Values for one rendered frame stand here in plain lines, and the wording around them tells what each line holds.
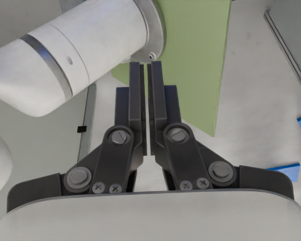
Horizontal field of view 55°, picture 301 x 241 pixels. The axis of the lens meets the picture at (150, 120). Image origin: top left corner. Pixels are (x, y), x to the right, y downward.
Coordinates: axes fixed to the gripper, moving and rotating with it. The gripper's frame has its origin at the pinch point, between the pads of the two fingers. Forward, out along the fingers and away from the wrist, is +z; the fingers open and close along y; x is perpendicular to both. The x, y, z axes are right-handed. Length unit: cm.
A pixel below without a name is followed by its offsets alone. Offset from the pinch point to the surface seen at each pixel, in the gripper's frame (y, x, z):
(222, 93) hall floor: 58, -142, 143
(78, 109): -44, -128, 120
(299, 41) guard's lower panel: 71, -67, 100
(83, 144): -37, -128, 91
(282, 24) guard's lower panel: 71, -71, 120
